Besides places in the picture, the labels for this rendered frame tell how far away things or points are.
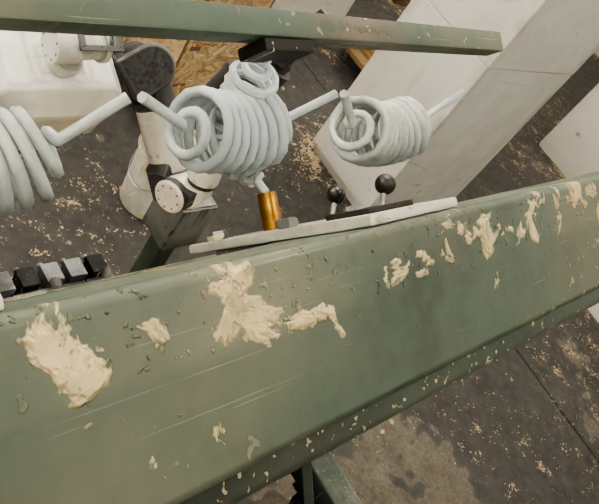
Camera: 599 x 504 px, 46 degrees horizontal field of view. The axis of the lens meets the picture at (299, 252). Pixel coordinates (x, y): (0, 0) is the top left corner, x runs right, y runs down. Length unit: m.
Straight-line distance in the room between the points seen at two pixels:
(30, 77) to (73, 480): 1.15
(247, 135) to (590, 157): 5.63
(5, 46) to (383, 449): 2.24
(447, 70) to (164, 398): 3.28
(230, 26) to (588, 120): 5.67
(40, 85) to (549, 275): 1.04
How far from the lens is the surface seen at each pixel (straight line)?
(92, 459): 0.30
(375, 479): 2.98
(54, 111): 1.43
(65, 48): 1.33
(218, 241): 0.54
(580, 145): 6.12
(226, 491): 0.62
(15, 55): 1.41
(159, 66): 1.54
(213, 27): 0.47
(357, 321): 0.40
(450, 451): 3.32
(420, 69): 3.63
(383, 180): 1.25
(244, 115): 0.52
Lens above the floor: 2.18
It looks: 39 degrees down
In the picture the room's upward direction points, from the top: 39 degrees clockwise
